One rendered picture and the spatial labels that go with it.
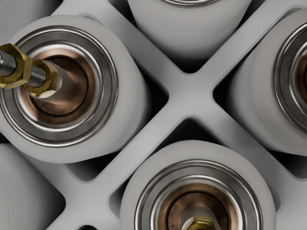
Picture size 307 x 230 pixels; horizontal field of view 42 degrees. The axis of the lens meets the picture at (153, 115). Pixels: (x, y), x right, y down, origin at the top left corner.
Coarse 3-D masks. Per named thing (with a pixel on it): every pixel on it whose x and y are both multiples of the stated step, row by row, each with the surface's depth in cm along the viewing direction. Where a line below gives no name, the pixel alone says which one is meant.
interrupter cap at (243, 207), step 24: (168, 168) 24; (192, 168) 24; (216, 168) 24; (144, 192) 24; (168, 192) 24; (192, 192) 24; (216, 192) 24; (240, 192) 24; (144, 216) 24; (168, 216) 24; (216, 216) 24; (240, 216) 23
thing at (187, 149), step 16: (176, 144) 25; (192, 144) 25; (208, 144) 25; (160, 160) 24; (176, 160) 24; (224, 160) 24; (240, 160) 24; (144, 176) 24; (256, 176) 24; (128, 192) 25; (256, 192) 24; (128, 208) 24; (272, 208) 24; (128, 224) 24; (272, 224) 24
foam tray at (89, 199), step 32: (64, 0) 32; (96, 0) 32; (256, 0) 37; (288, 0) 31; (128, 32) 32; (256, 32) 31; (160, 64) 32; (224, 64) 31; (160, 96) 43; (192, 96) 31; (160, 128) 31; (192, 128) 42; (224, 128) 31; (32, 160) 32; (96, 160) 42; (128, 160) 31; (256, 160) 31; (288, 160) 39; (64, 192) 32; (96, 192) 31; (288, 192) 30; (64, 224) 31; (96, 224) 31; (288, 224) 30
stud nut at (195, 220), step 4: (192, 220) 20; (196, 220) 20; (200, 220) 20; (204, 220) 20; (208, 220) 21; (188, 224) 21; (192, 224) 20; (196, 224) 20; (200, 224) 20; (204, 224) 20; (208, 224) 20; (212, 224) 20; (188, 228) 20; (192, 228) 20; (196, 228) 20; (200, 228) 20; (204, 228) 20; (208, 228) 20; (212, 228) 20
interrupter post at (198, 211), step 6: (192, 204) 24; (198, 204) 24; (186, 210) 23; (192, 210) 22; (198, 210) 22; (204, 210) 22; (210, 210) 23; (180, 216) 23; (186, 216) 21; (192, 216) 21; (198, 216) 21; (204, 216) 21; (210, 216) 21; (180, 222) 22; (186, 222) 21; (216, 222) 21; (180, 228) 21; (216, 228) 21
